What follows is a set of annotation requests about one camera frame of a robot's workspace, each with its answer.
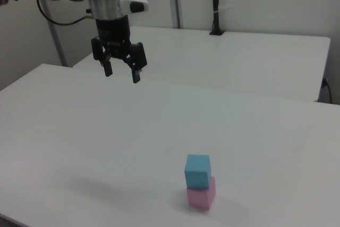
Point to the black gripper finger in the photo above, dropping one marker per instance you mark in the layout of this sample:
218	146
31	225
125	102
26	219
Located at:
98	50
138	57

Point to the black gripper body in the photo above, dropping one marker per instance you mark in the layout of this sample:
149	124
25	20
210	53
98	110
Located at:
112	31

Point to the blue cube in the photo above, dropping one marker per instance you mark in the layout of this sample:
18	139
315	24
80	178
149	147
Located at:
197	169

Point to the pink cube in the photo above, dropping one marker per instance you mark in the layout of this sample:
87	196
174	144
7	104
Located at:
200	197

